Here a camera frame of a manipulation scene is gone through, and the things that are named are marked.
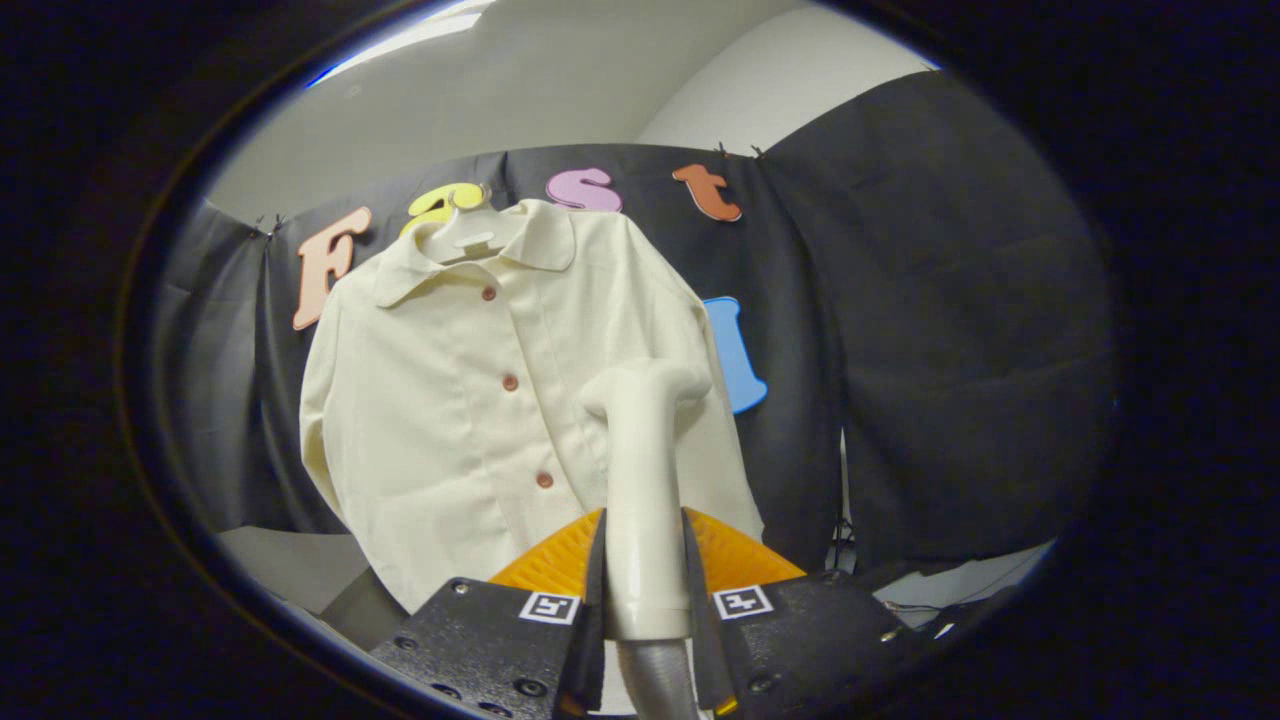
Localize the ceiling light panel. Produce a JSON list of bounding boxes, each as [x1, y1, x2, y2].
[[305, 0, 496, 89]]

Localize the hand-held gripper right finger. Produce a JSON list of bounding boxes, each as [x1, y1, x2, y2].
[[682, 506, 936, 719]]

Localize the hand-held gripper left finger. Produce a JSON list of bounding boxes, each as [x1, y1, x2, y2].
[[370, 507, 608, 720]]

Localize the grey cabinet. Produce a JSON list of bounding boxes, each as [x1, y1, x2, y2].
[[215, 525, 413, 649]]

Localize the black backdrop cloth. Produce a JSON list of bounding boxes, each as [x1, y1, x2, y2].
[[150, 70, 1116, 571]]

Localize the cream button shirt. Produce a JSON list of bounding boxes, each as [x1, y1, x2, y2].
[[300, 198, 766, 614]]

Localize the white clothes hanger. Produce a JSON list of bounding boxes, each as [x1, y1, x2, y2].
[[415, 185, 526, 263]]

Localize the white garment steamer with hose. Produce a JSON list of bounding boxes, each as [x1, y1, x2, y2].
[[580, 358, 713, 720]]

